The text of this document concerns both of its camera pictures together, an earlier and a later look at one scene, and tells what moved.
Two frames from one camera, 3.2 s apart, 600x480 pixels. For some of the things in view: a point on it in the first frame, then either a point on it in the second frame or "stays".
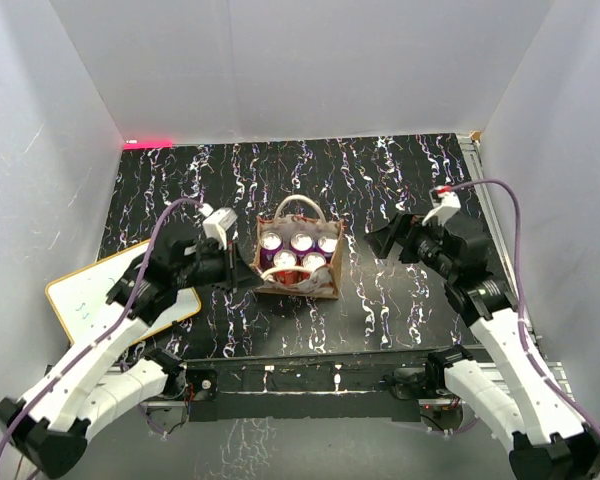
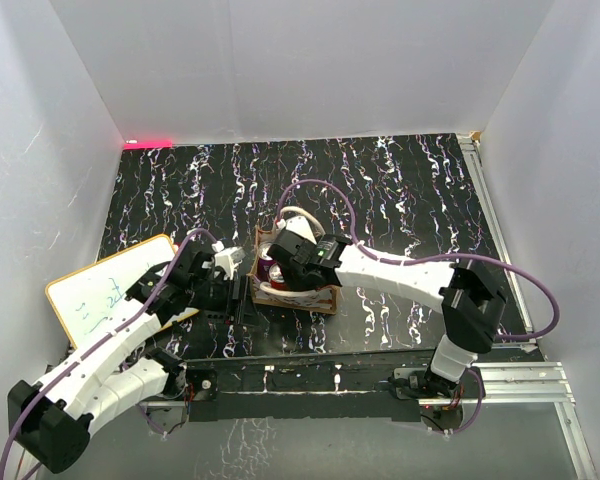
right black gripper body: [423, 244] -> [296, 279]
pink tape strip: [149, 144] stays
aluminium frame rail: [477, 169] stays
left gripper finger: [244, 281] -> [252, 317]
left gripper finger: [232, 253] -> [239, 289]
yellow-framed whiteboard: [79, 296] stays
